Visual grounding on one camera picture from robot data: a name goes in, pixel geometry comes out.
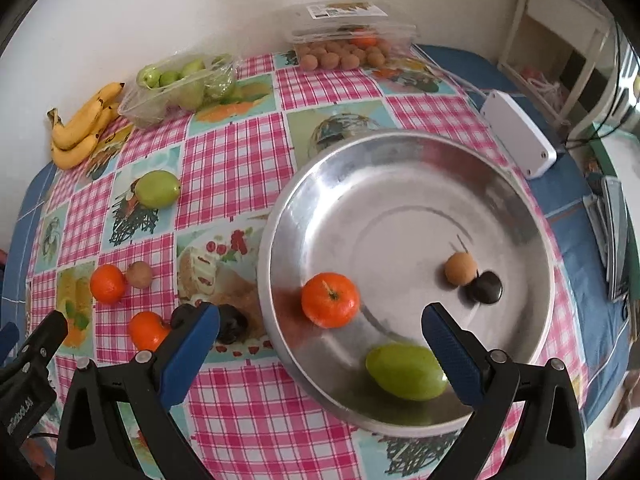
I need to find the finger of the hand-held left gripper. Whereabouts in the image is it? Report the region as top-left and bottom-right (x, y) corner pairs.
(10, 310), (69, 377)
(0, 322), (20, 366)

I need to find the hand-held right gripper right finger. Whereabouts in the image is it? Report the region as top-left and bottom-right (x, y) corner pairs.
(421, 302), (587, 480)

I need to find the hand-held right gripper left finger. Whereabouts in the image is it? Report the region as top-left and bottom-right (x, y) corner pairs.
(56, 301), (222, 480)

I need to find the dark plum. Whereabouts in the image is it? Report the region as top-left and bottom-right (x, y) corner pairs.
(467, 270), (503, 306)
(215, 304), (249, 346)
(171, 304), (201, 331)

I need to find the green mango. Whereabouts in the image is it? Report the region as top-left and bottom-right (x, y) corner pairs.
(134, 170), (182, 209)
(365, 342), (449, 402)

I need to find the orange tangerine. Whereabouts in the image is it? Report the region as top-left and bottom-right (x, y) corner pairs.
(127, 311), (171, 352)
(89, 264), (127, 305)
(301, 272), (361, 329)

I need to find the brown kiwi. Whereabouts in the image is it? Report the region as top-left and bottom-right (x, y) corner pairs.
(125, 261), (154, 289)

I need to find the round metal plate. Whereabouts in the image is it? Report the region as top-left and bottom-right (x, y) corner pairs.
(256, 129), (557, 438)

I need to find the blue tablecloth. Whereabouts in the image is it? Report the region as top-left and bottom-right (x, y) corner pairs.
(10, 42), (636, 431)

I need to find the yellow banana bunch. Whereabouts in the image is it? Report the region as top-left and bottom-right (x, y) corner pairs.
(47, 81), (127, 171)

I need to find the stack of magazines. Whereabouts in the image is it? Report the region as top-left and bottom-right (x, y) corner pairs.
(582, 172), (632, 303)

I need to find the pink checkered tablecloth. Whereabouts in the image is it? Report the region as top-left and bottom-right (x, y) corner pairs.
(25, 50), (588, 480)

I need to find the bag of green guavas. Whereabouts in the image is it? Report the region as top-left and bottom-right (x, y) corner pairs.
(119, 52), (240, 128)

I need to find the pile of green jujubes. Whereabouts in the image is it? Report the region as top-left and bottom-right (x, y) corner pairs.
(136, 57), (237, 113)

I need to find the pile of longans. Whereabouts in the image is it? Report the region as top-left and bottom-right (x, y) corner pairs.
(298, 40), (391, 71)

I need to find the clear clamshell box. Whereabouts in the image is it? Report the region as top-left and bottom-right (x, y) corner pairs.
(290, 1), (418, 71)

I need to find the white wooden shelf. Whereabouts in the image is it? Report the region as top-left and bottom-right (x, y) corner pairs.
(497, 0), (618, 128)

